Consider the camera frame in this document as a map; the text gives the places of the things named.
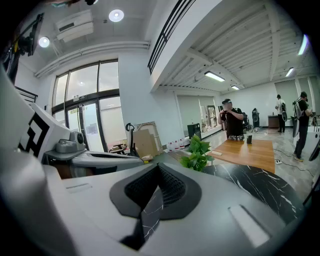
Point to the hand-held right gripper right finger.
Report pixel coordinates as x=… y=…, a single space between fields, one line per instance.
x=212 y=200

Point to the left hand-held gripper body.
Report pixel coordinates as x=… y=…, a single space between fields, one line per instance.
x=40 y=130

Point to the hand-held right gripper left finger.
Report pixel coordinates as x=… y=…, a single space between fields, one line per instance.
x=100 y=200

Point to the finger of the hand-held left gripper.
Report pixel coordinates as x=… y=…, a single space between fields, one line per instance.
x=105 y=163
x=107 y=152

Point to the green potted plant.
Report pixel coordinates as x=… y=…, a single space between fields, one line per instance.
x=197 y=150

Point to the black mesh office chair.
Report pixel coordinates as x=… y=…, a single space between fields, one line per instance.
x=132 y=142

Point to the brown cardboard sheet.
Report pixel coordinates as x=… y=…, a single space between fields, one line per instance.
x=143 y=142

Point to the exit sign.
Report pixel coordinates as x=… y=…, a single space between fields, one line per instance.
x=80 y=98

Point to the wooden table with white legs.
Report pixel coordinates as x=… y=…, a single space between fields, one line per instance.
x=250 y=155

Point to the row of water jugs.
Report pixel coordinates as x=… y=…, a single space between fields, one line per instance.
x=177 y=145

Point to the glass window front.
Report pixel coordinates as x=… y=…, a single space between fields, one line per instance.
x=82 y=80

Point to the cluster of small jars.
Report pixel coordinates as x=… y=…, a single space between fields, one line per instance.
x=236 y=137

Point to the small black box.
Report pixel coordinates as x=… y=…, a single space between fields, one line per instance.
x=249 y=140

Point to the white power strip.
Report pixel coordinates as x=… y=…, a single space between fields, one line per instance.
x=278 y=161

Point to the round ceiling light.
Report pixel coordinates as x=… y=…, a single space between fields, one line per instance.
x=116 y=15
x=44 y=42

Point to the brown wooden cabinet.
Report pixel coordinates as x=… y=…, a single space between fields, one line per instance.
x=273 y=121

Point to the white ceiling pipes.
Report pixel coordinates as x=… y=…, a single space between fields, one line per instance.
x=100 y=48

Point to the white ceiling air conditioner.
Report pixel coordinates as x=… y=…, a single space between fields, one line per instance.
x=75 y=26

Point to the ceiling tube light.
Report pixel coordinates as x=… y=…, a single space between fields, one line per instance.
x=214 y=76
x=303 y=45
x=289 y=72
x=235 y=87

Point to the black balcony railing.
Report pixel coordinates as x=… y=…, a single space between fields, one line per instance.
x=163 y=32

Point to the left hand-held gripper camera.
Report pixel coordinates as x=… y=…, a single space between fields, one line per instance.
x=75 y=140

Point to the wooden canvas frame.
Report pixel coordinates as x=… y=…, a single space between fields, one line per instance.
x=152 y=127

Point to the black camera rig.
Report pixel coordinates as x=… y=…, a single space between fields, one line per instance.
x=27 y=42

